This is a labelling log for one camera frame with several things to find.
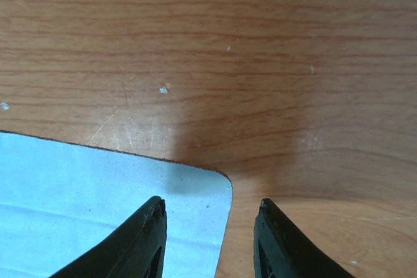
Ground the light blue cleaning cloth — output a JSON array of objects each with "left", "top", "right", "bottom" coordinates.
[{"left": 1, "top": 132, "right": 233, "bottom": 277}]

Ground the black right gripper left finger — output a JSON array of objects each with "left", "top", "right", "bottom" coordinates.
[{"left": 52, "top": 196, "right": 167, "bottom": 278}]

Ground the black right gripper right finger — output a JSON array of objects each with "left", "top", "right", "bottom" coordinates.
[{"left": 253, "top": 198, "right": 352, "bottom": 278}]

